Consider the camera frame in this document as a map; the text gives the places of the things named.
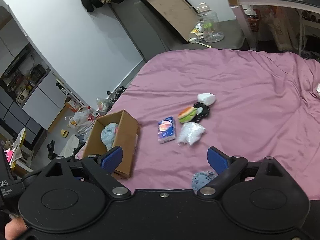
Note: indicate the white wrapped soft bundle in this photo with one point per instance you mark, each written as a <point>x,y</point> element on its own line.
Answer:
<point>206,98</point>

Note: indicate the black felt plush toy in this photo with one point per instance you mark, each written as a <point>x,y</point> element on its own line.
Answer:
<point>202,112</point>

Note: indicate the white plastic shopping bag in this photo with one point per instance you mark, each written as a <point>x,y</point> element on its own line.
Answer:
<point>82,121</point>

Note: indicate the dark grey door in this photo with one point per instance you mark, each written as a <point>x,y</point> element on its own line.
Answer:
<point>139,23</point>

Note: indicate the blue tissue pack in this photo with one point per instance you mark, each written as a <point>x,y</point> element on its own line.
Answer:
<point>166,130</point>

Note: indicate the white wall cabinet with shelves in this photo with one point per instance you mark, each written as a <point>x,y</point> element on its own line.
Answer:
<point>33,96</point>

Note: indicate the yellow slipper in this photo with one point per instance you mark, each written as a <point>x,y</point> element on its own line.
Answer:
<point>64,133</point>

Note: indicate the plush hamburger toy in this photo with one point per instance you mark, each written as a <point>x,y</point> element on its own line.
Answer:
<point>187,114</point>

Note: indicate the framed cork board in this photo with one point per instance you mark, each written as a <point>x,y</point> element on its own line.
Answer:
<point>179,16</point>

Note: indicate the pink bed sheet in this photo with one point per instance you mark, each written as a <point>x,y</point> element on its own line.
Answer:
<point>266,105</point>

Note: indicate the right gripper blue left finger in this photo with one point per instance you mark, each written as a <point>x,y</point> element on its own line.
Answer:
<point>111,160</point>

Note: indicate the clear plastic bag white filling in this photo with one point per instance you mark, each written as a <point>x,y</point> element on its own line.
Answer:
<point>190,133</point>

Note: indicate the small blue fuzzy plush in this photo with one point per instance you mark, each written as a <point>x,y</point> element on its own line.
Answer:
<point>202,178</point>

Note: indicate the operator hand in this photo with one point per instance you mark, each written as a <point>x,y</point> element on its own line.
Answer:
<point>15,228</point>

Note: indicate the cardboard box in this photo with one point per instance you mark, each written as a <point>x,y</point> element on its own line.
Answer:
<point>117,139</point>

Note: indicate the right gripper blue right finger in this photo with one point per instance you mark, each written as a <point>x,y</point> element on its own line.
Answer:
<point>218,160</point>

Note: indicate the large clear glass jar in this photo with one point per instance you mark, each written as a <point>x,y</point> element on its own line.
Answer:
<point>210,23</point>

